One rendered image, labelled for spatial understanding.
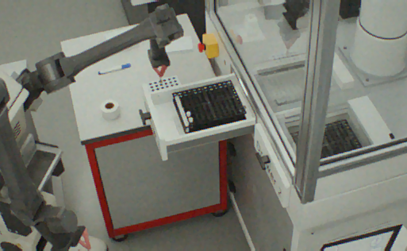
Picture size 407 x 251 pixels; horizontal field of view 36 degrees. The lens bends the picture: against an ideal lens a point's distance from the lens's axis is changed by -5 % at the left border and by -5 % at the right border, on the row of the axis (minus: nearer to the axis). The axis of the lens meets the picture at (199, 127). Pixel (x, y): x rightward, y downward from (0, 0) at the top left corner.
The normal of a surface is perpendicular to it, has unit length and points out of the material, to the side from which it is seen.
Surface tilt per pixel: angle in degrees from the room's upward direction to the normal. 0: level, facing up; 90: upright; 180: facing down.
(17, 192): 82
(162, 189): 90
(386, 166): 90
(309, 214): 90
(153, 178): 90
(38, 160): 0
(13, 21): 0
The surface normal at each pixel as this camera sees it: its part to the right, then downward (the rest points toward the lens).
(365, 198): 0.28, 0.69
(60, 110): -0.04, -0.69
